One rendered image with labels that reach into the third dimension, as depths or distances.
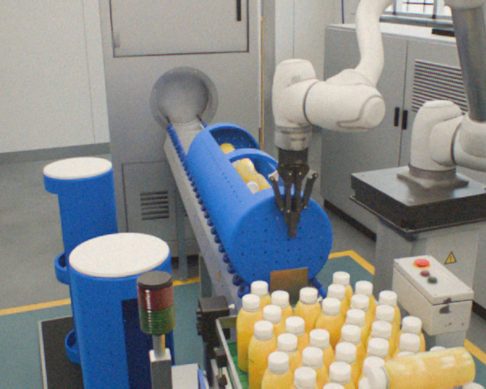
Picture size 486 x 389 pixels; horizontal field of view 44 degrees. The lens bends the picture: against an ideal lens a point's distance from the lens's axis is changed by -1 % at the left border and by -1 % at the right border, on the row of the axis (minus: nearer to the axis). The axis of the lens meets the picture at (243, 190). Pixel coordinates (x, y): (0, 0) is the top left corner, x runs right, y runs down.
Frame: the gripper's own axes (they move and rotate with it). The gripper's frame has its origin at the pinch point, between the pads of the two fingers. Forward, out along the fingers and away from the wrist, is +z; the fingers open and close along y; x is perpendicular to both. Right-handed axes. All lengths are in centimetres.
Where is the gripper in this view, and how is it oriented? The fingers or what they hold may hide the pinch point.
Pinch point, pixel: (292, 223)
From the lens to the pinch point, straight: 157.2
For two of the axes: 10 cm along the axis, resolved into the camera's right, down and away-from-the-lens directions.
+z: 0.1, 9.5, 3.2
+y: 9.8, -0.8, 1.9
